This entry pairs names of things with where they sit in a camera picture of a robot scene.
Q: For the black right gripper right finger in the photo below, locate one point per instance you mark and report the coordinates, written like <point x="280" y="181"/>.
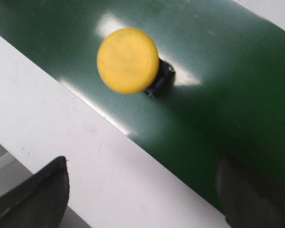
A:
<point x="248" y="199"/>

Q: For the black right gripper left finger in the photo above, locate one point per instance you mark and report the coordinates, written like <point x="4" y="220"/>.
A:
<point x="38" y="202"/>

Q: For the green conveyor belt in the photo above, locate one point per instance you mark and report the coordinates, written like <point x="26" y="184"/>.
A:
<point x="227" y="95"/>

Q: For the aluminium conveyor front rail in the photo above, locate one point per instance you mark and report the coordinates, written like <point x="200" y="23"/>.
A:
<point x="114" y="183"/>

